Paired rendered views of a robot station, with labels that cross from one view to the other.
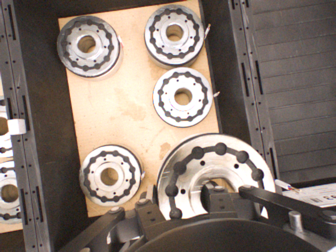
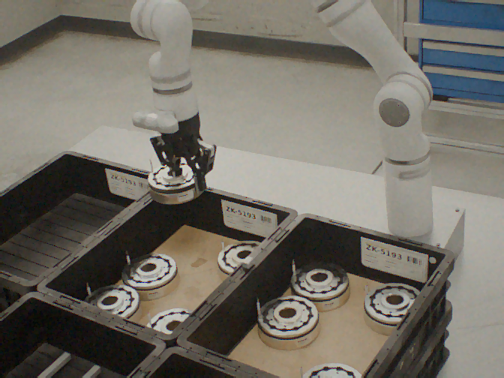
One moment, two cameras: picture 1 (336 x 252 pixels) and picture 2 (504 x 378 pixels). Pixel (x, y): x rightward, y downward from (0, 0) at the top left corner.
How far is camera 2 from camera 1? 143 cm
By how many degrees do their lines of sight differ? 58
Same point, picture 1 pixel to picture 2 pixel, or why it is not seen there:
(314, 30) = (15, 272)
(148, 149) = (208, 269)
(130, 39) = not seen: hidden behind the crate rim
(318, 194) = (135, 189)
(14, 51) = (213, 295)
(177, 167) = (179, 187)
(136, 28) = not seen: hidden behind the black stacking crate
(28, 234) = (292, 226)
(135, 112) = (192, 292)
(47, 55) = not seen: hidden behind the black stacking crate
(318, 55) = (33, 259)
